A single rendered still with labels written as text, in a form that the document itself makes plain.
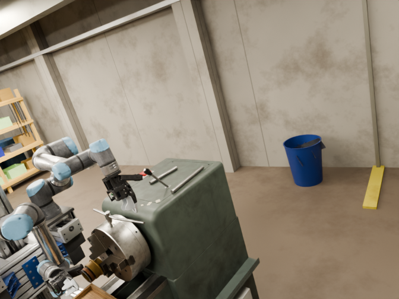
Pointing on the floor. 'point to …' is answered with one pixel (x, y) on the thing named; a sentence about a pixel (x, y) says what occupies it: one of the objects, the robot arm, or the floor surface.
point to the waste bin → (305, 159)
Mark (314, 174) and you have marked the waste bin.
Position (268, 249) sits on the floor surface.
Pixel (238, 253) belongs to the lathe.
